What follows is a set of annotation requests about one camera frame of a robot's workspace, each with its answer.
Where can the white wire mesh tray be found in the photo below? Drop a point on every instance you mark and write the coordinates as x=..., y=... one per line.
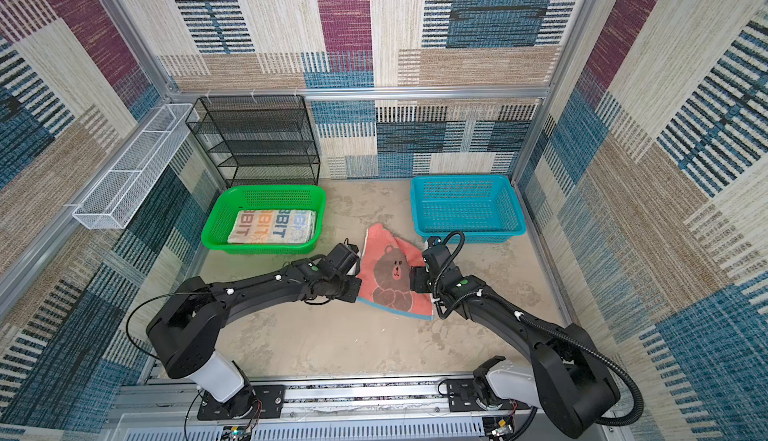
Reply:
x=114, y=200

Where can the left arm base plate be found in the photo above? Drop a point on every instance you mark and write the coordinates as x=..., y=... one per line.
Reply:
x=250, y=403

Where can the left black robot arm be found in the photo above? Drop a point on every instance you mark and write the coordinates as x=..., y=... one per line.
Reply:
x=185, y=330

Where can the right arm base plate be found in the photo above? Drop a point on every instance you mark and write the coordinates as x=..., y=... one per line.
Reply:
x=465, y=395

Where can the black wire shelf rack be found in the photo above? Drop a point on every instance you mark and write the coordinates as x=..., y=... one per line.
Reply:
x=257, y=140

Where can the red pink towel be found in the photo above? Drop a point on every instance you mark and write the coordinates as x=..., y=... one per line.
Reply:
x=385, y=274

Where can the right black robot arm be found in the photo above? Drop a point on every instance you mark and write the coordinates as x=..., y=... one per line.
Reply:
x=570, y=381

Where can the pink orange print towel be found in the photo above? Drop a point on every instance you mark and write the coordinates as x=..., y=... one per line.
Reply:
x=261, y=227

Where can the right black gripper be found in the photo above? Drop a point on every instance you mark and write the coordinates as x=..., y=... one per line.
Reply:
x=417, y=279

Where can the aluminium front rail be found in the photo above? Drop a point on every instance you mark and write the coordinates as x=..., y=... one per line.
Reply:
x=305, y=398

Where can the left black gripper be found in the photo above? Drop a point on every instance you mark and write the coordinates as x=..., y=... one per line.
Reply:
x=353, y=293

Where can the teal plastic basket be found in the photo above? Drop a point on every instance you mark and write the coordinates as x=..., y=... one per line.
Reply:
x=484, y=207

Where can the green plastic basket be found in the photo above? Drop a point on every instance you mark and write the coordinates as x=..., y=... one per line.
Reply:
x=276, y=199

